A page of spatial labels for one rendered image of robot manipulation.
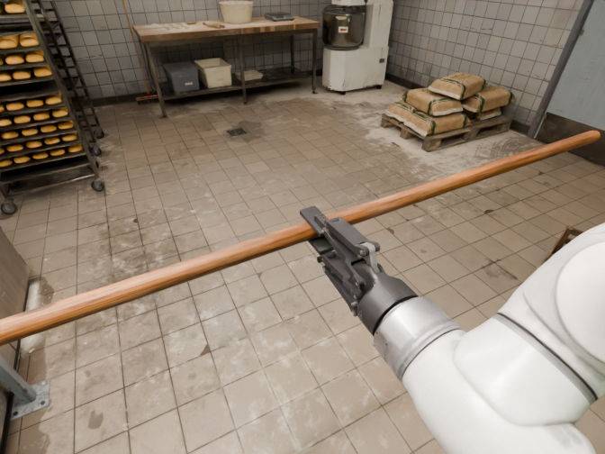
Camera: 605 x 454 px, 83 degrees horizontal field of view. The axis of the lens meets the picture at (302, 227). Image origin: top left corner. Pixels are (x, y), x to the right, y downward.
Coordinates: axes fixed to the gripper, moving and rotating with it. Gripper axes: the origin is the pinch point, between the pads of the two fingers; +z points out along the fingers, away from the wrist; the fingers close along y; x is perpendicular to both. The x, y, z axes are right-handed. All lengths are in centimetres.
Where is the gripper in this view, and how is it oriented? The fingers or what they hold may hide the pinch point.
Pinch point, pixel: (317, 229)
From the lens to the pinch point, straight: 56.2
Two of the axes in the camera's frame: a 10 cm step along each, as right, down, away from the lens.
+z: -4.6, -5.4, 7.0
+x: 8.9, -2.8, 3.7
